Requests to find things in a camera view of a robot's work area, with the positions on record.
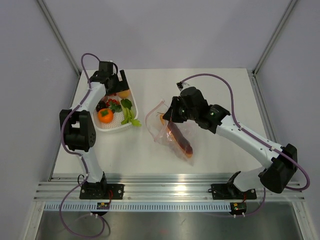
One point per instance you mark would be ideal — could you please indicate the white slotted cable duct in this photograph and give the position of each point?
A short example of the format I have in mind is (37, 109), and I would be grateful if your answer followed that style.
(139, 207)

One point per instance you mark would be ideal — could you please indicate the dark mangosteen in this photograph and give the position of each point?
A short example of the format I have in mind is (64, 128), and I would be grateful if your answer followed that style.
(100, 106)

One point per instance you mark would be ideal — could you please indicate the left aluminium frame post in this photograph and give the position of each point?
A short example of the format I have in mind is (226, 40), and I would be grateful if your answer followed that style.
(58, 36)

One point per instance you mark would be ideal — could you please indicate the aluminium mounting rail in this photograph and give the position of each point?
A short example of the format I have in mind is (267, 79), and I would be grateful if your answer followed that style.
(140, 188)

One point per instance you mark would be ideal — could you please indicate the aluminium frame post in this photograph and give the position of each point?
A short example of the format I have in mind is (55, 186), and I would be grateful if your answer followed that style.
(58, 36)
(290, 8)

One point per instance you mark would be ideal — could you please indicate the purple sweet potato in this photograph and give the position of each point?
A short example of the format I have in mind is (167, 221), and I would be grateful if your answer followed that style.
(178, 142)

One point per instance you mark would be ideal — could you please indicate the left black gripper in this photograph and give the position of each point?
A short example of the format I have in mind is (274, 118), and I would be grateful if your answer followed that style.
(120, 85)

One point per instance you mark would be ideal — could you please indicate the clear pink-dotted zip bag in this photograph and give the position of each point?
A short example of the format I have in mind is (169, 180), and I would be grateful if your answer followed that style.
(157, 131)

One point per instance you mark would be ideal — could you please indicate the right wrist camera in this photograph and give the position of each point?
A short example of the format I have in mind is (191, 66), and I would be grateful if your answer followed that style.
(182, 85)

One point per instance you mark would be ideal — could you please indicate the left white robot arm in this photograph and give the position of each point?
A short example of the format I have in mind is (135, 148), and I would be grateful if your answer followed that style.
(78, 133)

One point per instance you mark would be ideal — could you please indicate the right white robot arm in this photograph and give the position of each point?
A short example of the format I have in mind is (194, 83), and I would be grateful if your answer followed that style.
(277, 161)

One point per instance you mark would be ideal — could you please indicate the right aluminium frame post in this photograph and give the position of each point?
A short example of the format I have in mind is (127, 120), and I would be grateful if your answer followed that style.
(290, 8)

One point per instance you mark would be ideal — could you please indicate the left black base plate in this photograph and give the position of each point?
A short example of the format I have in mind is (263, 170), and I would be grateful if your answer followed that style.
(96, 191)

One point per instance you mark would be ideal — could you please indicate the green celery stalk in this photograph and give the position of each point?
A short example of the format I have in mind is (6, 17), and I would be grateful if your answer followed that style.
(129, 116)

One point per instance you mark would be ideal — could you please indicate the orange persimmon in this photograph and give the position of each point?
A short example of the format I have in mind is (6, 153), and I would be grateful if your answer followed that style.
(105, 115)

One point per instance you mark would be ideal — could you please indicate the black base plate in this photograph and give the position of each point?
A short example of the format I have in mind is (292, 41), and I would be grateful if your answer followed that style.
(221, 191)
(96, 191)

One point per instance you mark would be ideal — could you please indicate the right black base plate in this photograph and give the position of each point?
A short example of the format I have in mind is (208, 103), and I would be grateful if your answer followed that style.
(221, 191)

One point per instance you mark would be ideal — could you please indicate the red chili peppers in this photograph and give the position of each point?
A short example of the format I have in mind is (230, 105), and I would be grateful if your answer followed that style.
(110, 102)

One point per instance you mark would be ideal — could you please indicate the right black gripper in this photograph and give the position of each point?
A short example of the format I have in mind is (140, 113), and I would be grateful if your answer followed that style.
(169, 114)

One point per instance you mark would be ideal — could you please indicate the orange peach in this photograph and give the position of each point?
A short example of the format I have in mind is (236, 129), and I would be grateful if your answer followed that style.
(124, 94)

